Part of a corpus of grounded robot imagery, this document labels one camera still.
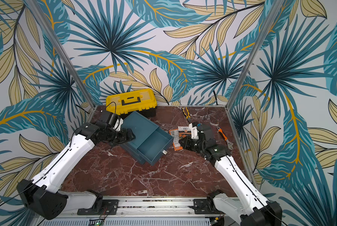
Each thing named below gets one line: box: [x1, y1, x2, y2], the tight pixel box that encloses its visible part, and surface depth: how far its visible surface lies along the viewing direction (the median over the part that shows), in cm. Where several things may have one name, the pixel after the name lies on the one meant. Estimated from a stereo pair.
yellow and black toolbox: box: [105, 88, 158, 118], surface depth 102 cm
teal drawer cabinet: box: [119, 110, 173, 166], surface depth 80 cm
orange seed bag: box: [168, 128, 184, 152], surface depth 97 cm
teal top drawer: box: [136, 126, 174, 166], surface depth 81 cm
